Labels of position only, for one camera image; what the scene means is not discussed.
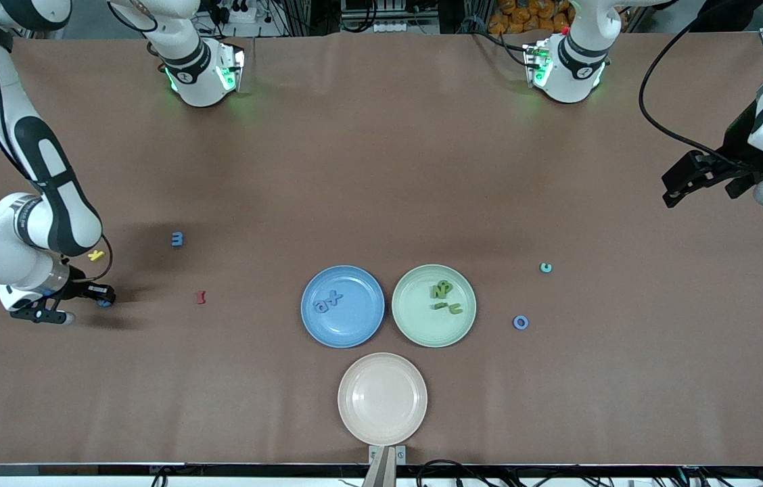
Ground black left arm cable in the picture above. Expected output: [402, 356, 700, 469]
[638, 0, 761, 170]

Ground green plate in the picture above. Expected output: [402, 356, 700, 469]
[391, 264, 477, 348]

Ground table edge rail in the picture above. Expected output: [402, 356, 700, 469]
[0, 463, 763, 478]

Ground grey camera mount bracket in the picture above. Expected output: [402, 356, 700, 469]
[363, 444, 407, 487]

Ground beige plate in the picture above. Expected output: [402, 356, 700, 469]
[338, 352, 428, 447]

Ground orange bags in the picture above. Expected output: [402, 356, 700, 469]
[488, 0, 575, 34]

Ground white power strip with plugs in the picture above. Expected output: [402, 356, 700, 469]
[209, 0, 260, 25]

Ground blue plate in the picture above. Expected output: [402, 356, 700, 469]
[300, 264, 386, 349]

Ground brown table cover sheet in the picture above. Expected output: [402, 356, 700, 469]
[0, 30, 763, 467]

